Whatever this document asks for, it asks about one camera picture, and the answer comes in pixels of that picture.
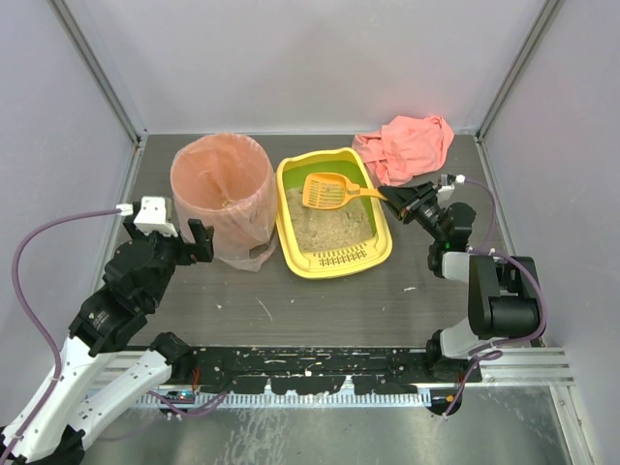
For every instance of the cat litter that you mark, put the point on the cat litter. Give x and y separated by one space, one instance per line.
323 230

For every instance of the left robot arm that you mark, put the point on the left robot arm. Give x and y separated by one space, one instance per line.
61 421

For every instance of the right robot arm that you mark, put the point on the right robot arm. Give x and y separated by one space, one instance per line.
504 298

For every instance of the bin with pink bag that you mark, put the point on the bin with pink bag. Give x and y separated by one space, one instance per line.
227 181

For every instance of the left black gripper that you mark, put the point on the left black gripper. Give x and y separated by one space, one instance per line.
185 249

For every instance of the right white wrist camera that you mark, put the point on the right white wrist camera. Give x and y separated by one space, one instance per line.
447 184

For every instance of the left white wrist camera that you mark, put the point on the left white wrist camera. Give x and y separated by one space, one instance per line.
147 216

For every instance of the orange litter scoop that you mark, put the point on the orange litter scoop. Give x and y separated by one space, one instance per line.
332 190

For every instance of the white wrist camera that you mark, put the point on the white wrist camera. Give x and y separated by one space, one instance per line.
147 216
447 184

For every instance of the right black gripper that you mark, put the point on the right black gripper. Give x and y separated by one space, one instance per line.
413 204

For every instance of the yellow green litter box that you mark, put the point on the yellow green litter box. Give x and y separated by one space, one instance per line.
291 173

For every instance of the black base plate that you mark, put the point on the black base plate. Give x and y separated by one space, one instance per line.
313 370

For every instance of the slotted cable duct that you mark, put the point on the slotted cable duct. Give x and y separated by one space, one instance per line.
344 399

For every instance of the pink cloth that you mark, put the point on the pink cloth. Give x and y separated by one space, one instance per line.
404 148

